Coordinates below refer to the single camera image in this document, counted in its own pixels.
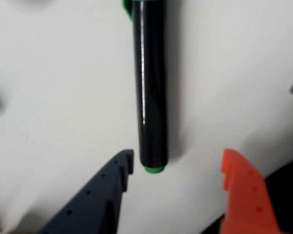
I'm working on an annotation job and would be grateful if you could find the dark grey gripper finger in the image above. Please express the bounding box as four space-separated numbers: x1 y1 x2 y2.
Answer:
36 149 134 234

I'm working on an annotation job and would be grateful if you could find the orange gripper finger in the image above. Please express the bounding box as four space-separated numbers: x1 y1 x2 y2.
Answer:
219 148 288 234

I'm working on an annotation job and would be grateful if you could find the green capped black marker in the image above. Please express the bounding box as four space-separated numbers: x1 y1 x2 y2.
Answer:
121 0 168 174

